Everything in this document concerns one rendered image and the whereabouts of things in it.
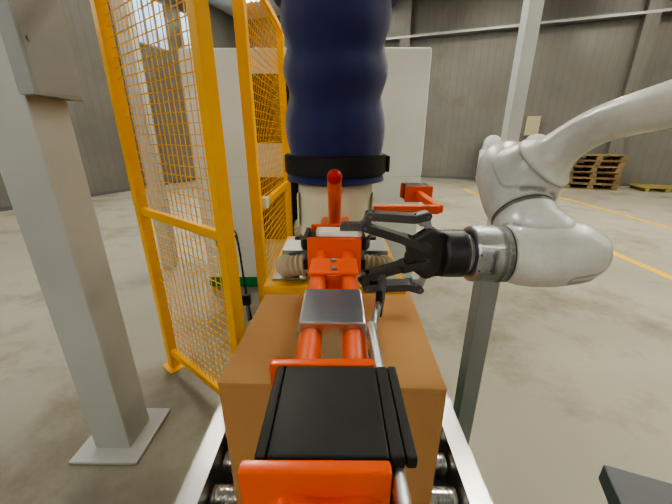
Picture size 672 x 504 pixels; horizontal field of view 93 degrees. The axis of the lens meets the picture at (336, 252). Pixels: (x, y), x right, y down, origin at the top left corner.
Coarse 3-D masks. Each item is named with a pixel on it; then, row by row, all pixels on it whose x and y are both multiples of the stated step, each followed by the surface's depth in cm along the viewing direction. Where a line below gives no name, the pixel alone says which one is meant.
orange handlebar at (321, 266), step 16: (416, 192) 99; (384, 208) 79; (400, 208) 79; (416, 208) 79; (432, 208) 79; (320, 256) 46; (352, 256) 46; (320, 272) 40; (336, 272) 40; (352, 272) 40; (320, 288) 37; (336, 288) 41; (352, 288) 36; (304, 336) 28; (320, 336) 29; (352, 336) 28; (304, 352) 26; (320, 352) 27; (352, 352) 26; (288, 496) 15; (304, 496) 15; (352, 496) 15; (368, 496) 16
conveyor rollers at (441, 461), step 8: (224, 456) 86; (440, 456) 85; (224, 464) 84; (440, 464) 84; (440, 472) 84; (216, 488) 78; (224, 488) 78; (232, 488) 78; (440, 488) 78; (448, 488) 78; (216, 496) 76; (224, 496) 76; (232, 496) 76; (432, 496) 76; (440, 496) 76; (448, 496) 76; (456, 496) 76
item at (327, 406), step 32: (288, 384) 20; (320, 384) 20; (352, 384) 20; (288, 416) 18; (320, 416) 18; (352, 416) 18; (256, 448) 16; (288, 448) 16; (320, 448) 16; (352, 448) 16; (384, 448) 16; (256, 480) 15; (288, 480) 15; (320, 480) 15; (352, 480) 15; (384, 480) 15
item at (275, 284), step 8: (272, 272) 70; (272, 280) 66; (280, 280) 66; (288, 280) 66; (296, 280) 66; (304, 280) 66; (264, 288) 64; (272, 288) 64; (280, 288) 64; (288, 288) 64; (296, 288) 64; (304, 288) 64
